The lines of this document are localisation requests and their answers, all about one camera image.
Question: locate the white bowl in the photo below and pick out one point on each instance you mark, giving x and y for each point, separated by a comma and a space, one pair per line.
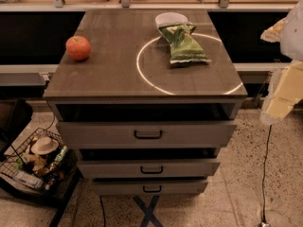
170, 18

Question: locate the grey bottom drawer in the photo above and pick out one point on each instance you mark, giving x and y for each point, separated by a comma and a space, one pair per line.
150, 186

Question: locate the grey drawer cabinet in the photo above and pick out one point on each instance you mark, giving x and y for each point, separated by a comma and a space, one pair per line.
128, 76

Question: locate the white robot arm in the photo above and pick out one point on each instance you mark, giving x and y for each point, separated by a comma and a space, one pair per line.
289, 32

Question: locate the beige small hat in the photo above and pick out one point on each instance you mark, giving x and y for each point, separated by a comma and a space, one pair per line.
44, 146

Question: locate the black wire basket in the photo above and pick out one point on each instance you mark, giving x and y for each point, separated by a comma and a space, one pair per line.
52, 168

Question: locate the green chip bag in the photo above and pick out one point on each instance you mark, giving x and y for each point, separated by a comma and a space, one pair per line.
183, 47

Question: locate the grey drawer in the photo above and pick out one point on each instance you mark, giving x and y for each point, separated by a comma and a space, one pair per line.
150, 186
127, 163
189, 134

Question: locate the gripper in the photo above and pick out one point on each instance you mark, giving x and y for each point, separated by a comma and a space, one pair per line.
294, 32

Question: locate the grey top drawer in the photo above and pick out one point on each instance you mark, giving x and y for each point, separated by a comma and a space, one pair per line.
189, 134

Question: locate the red apple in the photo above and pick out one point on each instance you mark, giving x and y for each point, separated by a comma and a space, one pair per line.
78, 48

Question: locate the white packaged item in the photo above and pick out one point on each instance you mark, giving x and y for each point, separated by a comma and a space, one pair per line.
27, 179

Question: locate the grey middle drawer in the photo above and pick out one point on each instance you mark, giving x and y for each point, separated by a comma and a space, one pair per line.
127, 163

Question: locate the black crossed stand legs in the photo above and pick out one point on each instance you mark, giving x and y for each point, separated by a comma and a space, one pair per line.
148, 211

